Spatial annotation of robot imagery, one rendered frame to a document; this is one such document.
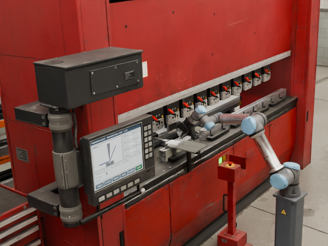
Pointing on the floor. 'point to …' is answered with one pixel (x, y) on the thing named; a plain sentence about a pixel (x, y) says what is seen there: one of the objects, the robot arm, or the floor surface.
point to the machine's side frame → (296, 76)
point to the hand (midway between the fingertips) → (180, 138)
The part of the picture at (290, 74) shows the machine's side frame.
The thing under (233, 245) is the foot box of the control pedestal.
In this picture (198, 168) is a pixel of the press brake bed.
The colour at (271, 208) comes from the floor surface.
